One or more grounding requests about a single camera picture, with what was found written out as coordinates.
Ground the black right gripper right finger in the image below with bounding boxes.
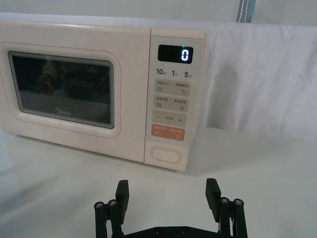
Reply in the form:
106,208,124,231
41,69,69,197
205,178,249,238

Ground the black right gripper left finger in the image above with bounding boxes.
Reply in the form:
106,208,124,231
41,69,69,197
94,179,130,238

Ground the white table cloth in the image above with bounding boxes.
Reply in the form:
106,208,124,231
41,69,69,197
0,12,317,238

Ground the oven control panel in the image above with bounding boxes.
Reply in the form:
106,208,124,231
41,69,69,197
144,28,207,174

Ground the cream microwave oven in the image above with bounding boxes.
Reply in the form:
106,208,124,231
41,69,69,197
0,19,207,174

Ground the white curtain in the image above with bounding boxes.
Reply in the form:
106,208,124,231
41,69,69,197
0,0,317,25

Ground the grey striped post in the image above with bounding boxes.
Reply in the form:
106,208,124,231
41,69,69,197
236,0,256,24

